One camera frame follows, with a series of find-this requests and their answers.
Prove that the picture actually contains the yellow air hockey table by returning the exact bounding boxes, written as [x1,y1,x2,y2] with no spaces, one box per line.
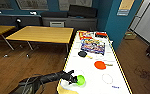
[55,31,134,94]

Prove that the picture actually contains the red air hockey striker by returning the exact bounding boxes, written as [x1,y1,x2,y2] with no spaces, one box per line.
[93,60,114,71]

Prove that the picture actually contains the colourful snack packets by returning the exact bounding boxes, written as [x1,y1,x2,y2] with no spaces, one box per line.
[80,39,107,56]

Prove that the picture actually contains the orange red snack bag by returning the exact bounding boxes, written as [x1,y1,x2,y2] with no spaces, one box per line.
[77,31,95,42]

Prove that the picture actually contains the black and red box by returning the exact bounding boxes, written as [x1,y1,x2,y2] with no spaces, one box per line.
[94,31,109,39]

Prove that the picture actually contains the dark sofa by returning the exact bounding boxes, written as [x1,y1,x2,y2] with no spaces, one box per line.
[41,5,99,33]

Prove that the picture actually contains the white rectangular sign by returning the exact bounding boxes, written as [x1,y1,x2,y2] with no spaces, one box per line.
[50,21,66,28]

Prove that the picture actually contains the interior glass window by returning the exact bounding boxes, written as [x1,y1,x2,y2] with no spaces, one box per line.
[58,0,94,12]
[15,0,50,12]
[0,0,16,11]

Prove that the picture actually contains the woven brown basket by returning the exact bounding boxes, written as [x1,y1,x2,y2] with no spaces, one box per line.
[123,29,138,41]

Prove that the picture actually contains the dark low bench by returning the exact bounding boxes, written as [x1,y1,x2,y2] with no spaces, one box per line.
[0,14,44,30]

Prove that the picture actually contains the yellow wall poster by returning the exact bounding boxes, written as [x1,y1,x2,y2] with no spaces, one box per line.
[116,0,136,18]

